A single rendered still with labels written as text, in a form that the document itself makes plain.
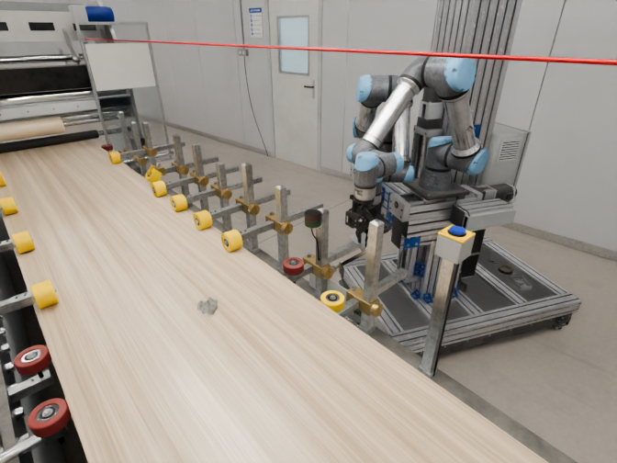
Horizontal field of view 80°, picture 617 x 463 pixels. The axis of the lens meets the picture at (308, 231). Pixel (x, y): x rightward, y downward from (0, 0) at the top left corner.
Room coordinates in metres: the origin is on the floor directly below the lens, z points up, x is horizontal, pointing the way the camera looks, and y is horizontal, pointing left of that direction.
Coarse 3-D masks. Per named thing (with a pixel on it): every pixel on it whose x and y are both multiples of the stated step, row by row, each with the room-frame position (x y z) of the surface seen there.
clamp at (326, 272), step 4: (304, 256) 1.29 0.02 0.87; (312, 256) 1.29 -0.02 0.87; (304, 260) 1.27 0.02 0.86; (308, 260) 1.26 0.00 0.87; (312, 260) 1.26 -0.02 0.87; (304, 264) 1.27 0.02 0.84; (312, 264) 1.24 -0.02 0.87; (328, 264) 1.23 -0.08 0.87; (316, 268) 1.22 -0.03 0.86; (320, 268) 1.20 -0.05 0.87; (324, 268) 1.20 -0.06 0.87; (328, 268) 1.20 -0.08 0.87; (312, 272) 1.24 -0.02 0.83; (316, 272) 1.22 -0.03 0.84; (320, 272) 1.20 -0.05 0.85; (324, 272) 1.19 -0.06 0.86; (328, 272) 1.19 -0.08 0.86; (332, 272) 1.21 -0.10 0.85; (316, 276) 1.22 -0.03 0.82; (320, 276) 1.19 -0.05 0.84; (324, 276) 1.18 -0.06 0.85; (328, 276) 1.20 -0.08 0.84
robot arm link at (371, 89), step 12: (360, 84) 1.76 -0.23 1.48; (372, 84) 1.74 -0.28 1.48; (384, 84) 1.74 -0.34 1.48; (360, 96) 1.75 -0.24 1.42; (372, 96) 1.74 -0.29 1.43; (384, 96) 1.74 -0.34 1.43; (360, 108) 1.94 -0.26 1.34; (372, 108) 1.86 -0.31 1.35; (360, 120) 2.01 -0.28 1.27; (372, 120) 1.98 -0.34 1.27; (360, 132) 2.07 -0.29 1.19
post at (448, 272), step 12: (444, 264) 0.84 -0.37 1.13; (444, 276) 0.84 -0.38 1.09; (456, 276) 0.83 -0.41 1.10; (444, 288) 0.83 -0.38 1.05; (444, 300) 0.83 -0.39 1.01; (432, 312) 0.85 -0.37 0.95; (444, 312) 0.83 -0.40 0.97; (432, 324) 0.84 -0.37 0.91; (444, 324) 0.83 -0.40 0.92; (432, 336) 0.84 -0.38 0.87; (432, 348) 0.83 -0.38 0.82; (432, 360) 0.83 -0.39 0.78; (432, 372) 0.83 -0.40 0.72
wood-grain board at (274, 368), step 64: (0, 192) 1.92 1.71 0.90; (64, 192) 1.92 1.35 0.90; (128, 192) 1.91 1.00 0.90; (64, 256) 1.25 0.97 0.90; (128, 256) 1.25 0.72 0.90; (192, 256) 1.24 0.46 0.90; (64, 320) 0.88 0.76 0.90; (128, 320) 0.88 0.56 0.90; (192, 320) 0.88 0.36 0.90; (256, 320) 0.88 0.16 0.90; (320, 320) 0.88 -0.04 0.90; (64, 384) 0.64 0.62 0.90; (128, 384) 0.64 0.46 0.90; (192, 384) 0.64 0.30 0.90; (256, 384) 0.64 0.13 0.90; (320, 384) 0.64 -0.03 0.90; (384, 384) 0.64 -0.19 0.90; (128, 448) 0.48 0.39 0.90; (192, 448) 0.48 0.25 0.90; (256, 448) 0.48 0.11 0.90; (320, 448) 0.48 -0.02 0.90; (384, 448) 0.47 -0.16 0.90; (448, 448) 0.47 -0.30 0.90; (512, 448) 0.47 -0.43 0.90
